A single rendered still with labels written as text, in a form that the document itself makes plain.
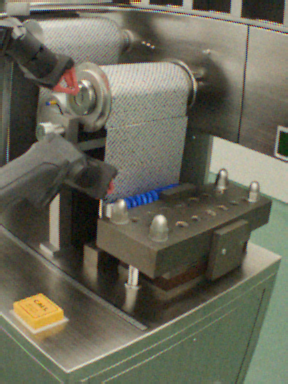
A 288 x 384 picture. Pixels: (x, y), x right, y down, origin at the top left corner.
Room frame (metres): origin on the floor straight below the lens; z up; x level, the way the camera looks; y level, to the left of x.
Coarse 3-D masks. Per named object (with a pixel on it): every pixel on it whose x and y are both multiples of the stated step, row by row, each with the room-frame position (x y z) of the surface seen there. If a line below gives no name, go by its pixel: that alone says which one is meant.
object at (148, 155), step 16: (128, 128) 1.04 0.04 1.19; (144, 128) 1.08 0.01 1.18; (160, 128) 1.11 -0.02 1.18; (176, 128) 1.15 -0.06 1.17; (112, 144) 1.02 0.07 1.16; (128, 144) 1.05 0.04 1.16; (144, 144) 1.08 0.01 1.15; (160, 144) 1.12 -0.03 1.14; (176, 144) 1.16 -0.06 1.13; (112, 160) 1.02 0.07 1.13; (128, 160) 1.05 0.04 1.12; (144, 160) 1.09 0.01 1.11; (160, 160) 1.13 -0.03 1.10; (176, 160) 1.17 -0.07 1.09; (128, 176) 1.06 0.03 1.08; (144, 176) 1.09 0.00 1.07; (160, 176) 1.13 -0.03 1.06; (176, 176) 1.17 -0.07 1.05; (112, 192) 1.03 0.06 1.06; (128, 192) 1.06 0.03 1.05
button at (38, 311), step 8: (32, 296) 0.80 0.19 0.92; (40, 296) 0.81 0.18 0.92; (16, 304) 0.77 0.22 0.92; (24, 304) 0.77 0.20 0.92; (32, 304) 0.78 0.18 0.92; (40, 304) 0.78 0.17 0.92; (48, 304) 0.78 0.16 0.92; (16, 312) 0.76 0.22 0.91; (24, 312) 0.75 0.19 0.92; (32, 312) 0.75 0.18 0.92; (40, 312) 0.75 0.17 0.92; (48, 312) 0.76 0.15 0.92; (56, 312) 0.76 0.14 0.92; (24, 320) 0.74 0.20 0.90; (32, 320) 0.73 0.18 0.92; (40, 320) 0.73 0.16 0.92; (48, 320) 0.75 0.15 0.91; (56, 320) 0.76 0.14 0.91; (32, 328) 0.73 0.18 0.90
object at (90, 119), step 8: (80, 72) 1.06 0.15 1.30; (88, 72) 1.04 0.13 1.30; (96, 80) 1.02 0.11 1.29; (96, 88) 1.02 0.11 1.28; (96, 96) 1.02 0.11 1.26; (104, 96) 1.01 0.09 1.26; (96, 104) 1.02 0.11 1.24; (104, 104) 1.01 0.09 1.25; (72, 112) 1.07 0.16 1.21; (96, 112) 1.02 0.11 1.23; (80, 120) 1.05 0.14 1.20; (88, 120) 1.03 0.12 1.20; (96, 120) 1.02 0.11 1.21
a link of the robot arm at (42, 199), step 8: (72, 168) 0.81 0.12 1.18; (80, 168) 0.81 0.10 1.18; (72, 176) 0.81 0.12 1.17; (40, 192) 0.84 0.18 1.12; (48, 192) 0.86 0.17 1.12; (56, 192) 0.87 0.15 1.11; (32, 200) 0.84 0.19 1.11; (40, 200) 0.84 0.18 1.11; (48, 200) 0.86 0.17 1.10; (40, 208) 0.85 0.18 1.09
